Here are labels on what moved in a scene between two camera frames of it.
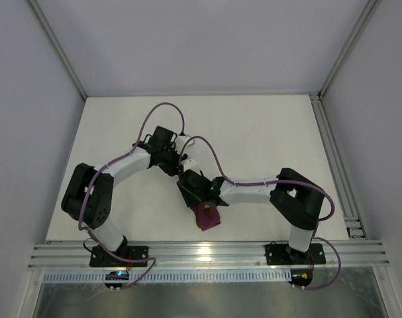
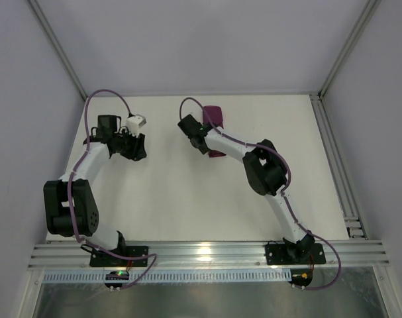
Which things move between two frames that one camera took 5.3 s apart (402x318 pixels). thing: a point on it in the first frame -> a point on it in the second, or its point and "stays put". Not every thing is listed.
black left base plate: [100, 258] stays put
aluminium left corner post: [55, 42] stays put
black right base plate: [283, 254] stays put
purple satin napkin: [206, 218] -> [216, 115]
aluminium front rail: [75, 254] stays put
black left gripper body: [173, 164] -> [138, 147]
